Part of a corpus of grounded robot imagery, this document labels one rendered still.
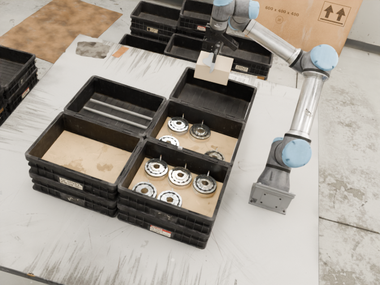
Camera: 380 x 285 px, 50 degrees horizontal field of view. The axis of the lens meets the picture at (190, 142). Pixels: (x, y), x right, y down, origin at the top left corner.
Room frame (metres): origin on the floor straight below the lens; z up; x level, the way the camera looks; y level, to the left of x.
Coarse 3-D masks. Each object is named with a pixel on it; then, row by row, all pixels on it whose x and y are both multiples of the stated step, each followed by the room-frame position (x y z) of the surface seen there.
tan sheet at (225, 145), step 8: (168, 120) 1.48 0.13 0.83; (160, 136) 1.36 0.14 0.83; (176, 136) 1.38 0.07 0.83; (184, 136) 1.39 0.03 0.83; (216, 136) 1.43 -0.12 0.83; (224, 136) 1.45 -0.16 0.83; (184, 144) 1.34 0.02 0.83; (192, 144) 1.35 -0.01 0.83; (200, 144) 1.36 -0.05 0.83; (208, 144) 1.37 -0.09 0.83; (216, 144) 1.38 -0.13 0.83; (224, 144) 1.39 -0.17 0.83; (232, 144) 1.40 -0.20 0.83; (200, 152) 1.31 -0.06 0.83; (224, 152) 1.34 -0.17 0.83; (232, 152) 1.35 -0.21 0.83
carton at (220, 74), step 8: (200, 56) 1.65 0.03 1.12; (208, 56) 1.66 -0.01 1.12; (200, 64) 1.58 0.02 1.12; (216, 64) 1.61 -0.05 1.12; (224, 64) 1.62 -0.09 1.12; (200, 72) 1.58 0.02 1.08; (208, 72) 1.57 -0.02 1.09; (216, 72) 1.57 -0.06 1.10; (224, 72) 1.57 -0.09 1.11; (208, 80) 1.57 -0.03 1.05; (216, 80) 1.57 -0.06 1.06; (224, 80) 1.57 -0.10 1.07
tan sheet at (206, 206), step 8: (144, 160) 1.19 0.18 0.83; (136, 176) 1.09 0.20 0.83; (144, 176) 1.10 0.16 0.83; (192, 176) 1.15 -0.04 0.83; (160, 184) 1.08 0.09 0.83; (168, 184) 1.08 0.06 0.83; (160, 192) 1.03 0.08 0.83; (176, 192) 1.05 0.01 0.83; (184, 192) 1.06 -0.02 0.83; (192, 192) 1.07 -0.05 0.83; (216, 192) 1.09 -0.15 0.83; (184, 200) 1.02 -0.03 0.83; (192, 200) 1.03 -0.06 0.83; (200, 200) 1.03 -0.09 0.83; (208, 200) 1.04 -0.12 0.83; (216, 200) 1.05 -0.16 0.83; (192, 208) 0.99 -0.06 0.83; (200, 208) 0.99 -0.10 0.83; (208, 208) 1.00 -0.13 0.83; (208, 216) 0.96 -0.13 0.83
